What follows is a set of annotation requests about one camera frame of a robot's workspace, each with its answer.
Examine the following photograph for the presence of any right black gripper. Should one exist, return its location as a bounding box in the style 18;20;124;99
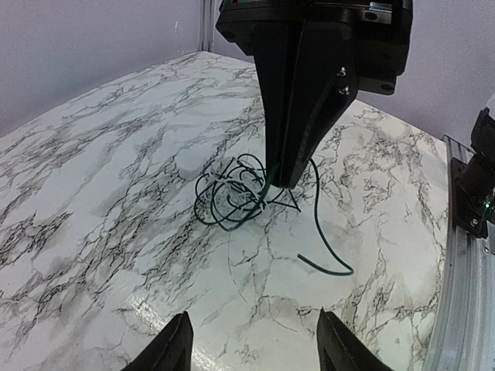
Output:
216;1;413;189

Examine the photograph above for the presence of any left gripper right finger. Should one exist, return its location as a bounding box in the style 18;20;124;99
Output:
316;308;392;371

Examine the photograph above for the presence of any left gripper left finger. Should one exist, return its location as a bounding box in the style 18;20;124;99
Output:
124;311;193;371

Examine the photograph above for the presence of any dark green wire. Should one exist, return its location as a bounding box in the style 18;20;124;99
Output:
262;156;354;277

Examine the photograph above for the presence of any white wire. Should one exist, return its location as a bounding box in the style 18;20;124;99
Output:
208;169;268;217

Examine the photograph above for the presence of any black wire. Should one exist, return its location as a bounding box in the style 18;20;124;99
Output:
193;153;302;232

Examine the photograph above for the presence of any right aluminium frame post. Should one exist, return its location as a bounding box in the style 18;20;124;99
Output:
199;0;217;53

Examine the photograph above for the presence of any front aluminium rail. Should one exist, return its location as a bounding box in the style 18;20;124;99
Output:
420;135;494;370

